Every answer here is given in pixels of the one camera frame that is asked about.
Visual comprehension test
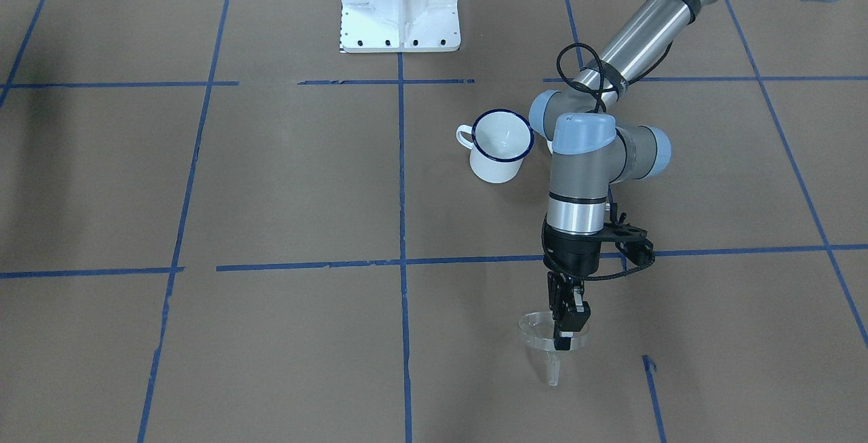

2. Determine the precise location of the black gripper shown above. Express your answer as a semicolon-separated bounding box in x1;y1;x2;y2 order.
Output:
542;223;604;351

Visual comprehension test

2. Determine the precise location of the clear plastic funnel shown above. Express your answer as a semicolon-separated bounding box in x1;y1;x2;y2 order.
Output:
517;312;590;387

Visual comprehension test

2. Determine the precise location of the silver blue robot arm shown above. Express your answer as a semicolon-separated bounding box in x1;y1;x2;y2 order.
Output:
529;0;839;351

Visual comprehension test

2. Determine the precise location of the white enamel cup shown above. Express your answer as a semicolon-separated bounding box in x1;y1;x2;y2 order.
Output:
456;109;534;184

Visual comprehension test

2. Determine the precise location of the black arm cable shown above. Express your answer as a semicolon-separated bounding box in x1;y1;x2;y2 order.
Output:
542;43;655;282

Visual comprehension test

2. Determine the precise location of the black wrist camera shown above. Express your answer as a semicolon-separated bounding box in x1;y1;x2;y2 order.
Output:
601;202;655;273

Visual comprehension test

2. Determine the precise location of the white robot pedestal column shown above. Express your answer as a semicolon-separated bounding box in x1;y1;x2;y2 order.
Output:
339;0;462;54

